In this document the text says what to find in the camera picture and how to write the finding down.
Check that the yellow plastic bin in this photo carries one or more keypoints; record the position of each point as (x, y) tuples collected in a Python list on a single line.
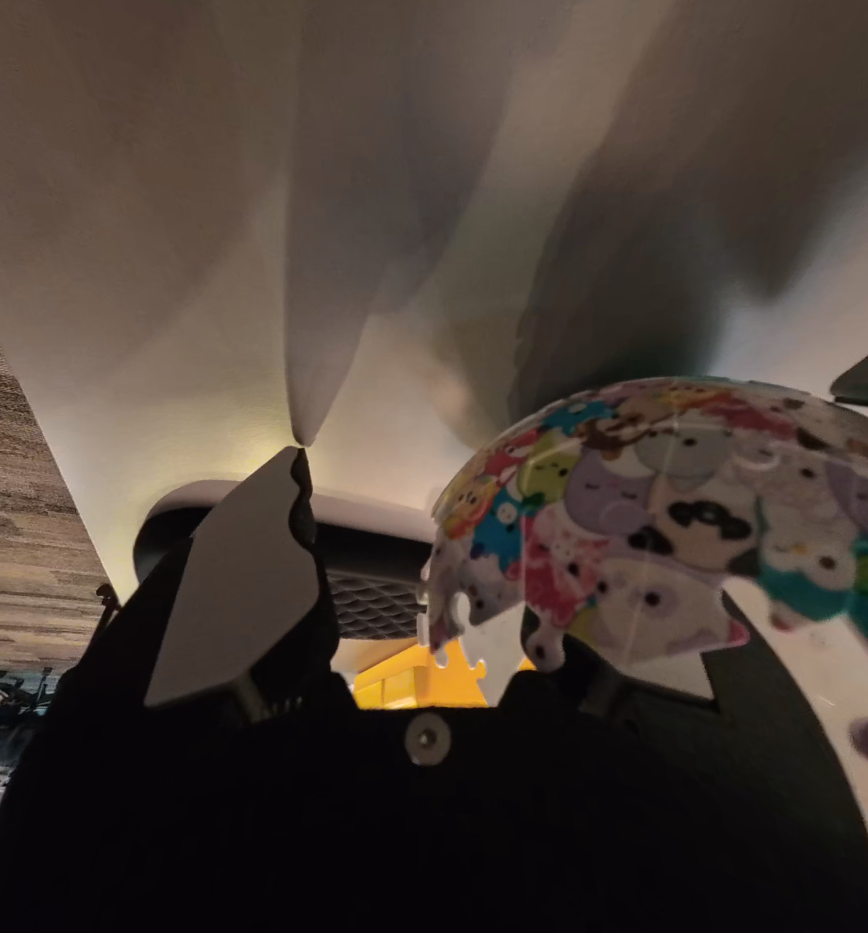
[(404, 685)]

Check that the partly built puzzle ball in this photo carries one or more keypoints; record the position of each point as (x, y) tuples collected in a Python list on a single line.
[(659, 510)]

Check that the black chair base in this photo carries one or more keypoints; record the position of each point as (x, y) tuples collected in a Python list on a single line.
[(4, 696)]

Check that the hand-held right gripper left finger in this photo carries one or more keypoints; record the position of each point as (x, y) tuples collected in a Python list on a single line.
[(237, 583)]

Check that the black cushioned pad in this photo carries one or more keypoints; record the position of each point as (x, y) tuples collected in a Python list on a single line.
[(375, 583)]

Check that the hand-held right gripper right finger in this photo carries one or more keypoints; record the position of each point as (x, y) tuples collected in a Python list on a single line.
[(667, 678)]

